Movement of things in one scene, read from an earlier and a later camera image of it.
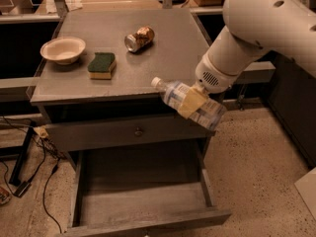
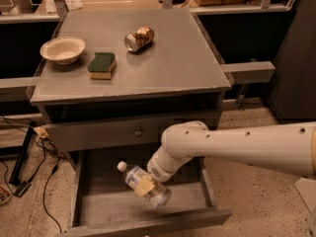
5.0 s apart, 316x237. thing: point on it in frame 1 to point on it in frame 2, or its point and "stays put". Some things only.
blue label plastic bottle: x=211 y=116 to x=159 y=196
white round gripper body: x=210 y=77 to x=159 y=172
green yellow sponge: x=99 y=67 stays put
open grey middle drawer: x=141 y=189 stays put
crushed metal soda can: x=136 y=40 stays put
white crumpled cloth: x=73 y=1 stays put
